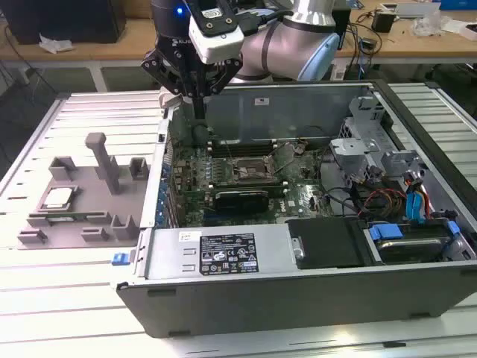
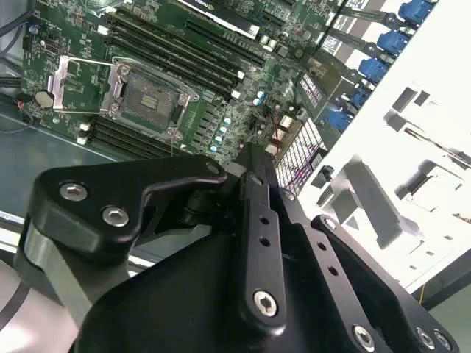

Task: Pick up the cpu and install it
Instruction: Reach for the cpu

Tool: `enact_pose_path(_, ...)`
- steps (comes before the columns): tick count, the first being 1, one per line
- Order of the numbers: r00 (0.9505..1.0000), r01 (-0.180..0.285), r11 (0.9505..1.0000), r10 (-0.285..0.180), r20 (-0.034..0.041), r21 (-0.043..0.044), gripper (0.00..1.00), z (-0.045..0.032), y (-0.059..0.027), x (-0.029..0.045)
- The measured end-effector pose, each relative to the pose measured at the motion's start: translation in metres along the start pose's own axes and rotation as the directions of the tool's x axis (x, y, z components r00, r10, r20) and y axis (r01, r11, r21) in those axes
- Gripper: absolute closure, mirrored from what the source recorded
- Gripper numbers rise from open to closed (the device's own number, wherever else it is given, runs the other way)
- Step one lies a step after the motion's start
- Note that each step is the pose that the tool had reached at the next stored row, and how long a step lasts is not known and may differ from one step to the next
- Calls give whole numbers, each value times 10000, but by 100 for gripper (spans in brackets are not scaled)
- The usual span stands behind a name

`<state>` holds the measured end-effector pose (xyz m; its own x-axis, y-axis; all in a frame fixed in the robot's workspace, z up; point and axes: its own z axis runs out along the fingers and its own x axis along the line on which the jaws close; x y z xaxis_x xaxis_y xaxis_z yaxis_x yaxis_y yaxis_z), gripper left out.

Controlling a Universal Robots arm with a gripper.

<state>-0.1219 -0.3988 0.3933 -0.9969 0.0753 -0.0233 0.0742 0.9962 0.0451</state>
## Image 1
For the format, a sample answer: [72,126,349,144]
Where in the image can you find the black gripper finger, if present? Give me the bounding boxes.
[198,57,244,120]
[140,48,200,120]

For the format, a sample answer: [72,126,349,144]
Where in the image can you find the thin metal locking lever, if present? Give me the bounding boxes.
[224,138,240,169]

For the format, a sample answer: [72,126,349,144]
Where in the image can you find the metal socket cover frame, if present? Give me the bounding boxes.
[274,141,301,180]

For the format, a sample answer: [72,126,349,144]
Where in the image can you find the silver topped CPU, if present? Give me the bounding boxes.
[43,188,78,210]

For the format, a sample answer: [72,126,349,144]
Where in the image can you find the CPU socket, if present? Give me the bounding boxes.
[230,154,279,184]

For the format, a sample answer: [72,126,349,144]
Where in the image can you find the pale plastic case latch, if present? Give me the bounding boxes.
[158,87,184,111]

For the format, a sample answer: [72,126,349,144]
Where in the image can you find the RAM slot white clips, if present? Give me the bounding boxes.
[208,181,288,188]
[210,147,279,153]
[210,139,277,145]

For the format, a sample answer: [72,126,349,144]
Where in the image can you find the black computer box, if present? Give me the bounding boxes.
[0,0,127,45]

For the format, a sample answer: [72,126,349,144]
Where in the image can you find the crumpled white plastic bag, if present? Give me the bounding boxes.
[39,33,75,55]

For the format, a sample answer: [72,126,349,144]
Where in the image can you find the green RAM stick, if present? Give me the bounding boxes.
[185,185,288,199]
[46,214,107,224]

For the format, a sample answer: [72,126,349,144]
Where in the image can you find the black graphics card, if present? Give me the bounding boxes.
[214,189,270,216]

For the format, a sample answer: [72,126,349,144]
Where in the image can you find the green motherboard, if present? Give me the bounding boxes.
[163,139,336,228]

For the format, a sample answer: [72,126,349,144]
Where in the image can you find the perforated metal drive cage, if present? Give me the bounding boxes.
[338,95,394,150]

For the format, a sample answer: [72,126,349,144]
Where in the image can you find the grey plastic parts rack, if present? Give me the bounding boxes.
[16,132,152,251]

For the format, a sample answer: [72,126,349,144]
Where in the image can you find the small black box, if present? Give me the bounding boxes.
[371,10,394,33]

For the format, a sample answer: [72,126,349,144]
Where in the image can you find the grey power supply unit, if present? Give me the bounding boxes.
[143,223,299,281]

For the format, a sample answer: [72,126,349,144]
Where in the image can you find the black plastic cover panel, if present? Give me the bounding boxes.
[285,217,370,270]

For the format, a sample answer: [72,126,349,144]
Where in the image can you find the clear plastic bags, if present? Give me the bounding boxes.
[411,9,447,38]

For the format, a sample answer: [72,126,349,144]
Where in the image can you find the grey open PC case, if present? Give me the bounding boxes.
[115,78,477,339]

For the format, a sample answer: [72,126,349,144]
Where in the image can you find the white flat box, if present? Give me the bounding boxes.
[458,23,477,41]

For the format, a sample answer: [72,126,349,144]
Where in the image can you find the hard disk blue carrier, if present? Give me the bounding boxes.
[367,222,461,266]

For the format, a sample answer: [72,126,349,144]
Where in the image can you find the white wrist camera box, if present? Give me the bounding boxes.
[187,0,247,65]

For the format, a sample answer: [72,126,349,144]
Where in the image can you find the wooden desk white frame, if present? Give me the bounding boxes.
[333,5,477,81]
[0,14,165,94]

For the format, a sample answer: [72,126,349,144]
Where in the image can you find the black camera cable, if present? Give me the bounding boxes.
[238,7,297,37]

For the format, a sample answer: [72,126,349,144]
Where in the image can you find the silver metal drive bracket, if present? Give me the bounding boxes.
[329,136,382,169]

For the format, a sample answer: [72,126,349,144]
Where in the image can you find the black looped wire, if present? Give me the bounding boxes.
[322,186,359,219]

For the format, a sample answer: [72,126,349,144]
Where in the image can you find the grey metal bracket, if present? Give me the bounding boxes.
[382,148,428,180]

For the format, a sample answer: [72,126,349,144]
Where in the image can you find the red thin wire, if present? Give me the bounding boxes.
[363,189,407,210]

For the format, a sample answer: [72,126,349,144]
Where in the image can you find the yellow black power wires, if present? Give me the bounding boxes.
[387,193,408,222]

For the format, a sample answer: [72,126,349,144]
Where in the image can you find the blue flat data wire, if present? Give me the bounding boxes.
[404,180,430,225]

